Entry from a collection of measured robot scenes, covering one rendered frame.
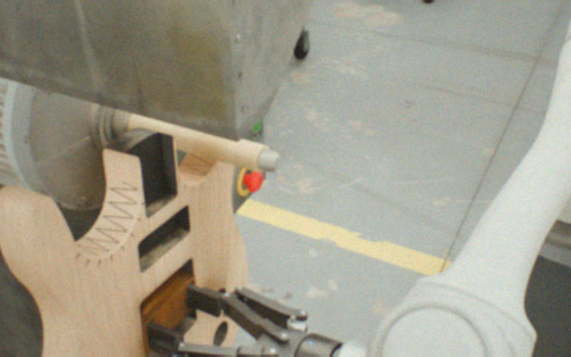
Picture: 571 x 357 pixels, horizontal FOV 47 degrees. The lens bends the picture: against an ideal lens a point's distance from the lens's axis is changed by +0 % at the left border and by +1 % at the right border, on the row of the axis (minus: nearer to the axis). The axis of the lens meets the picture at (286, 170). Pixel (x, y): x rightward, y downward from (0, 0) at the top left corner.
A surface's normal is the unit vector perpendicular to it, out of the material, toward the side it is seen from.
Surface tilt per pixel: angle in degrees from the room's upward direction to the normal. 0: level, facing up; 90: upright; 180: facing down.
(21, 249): 82
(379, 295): 0
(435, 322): 38
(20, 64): 90
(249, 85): 90
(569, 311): 90
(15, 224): 70
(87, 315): 88
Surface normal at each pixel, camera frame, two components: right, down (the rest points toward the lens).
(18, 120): -0.43, 0.14
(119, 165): -0.46, 0.38
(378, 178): -0.03, -0.81
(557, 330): -0.57, 0.49
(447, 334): -0.35, -0.33
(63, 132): 0.82, 0.28
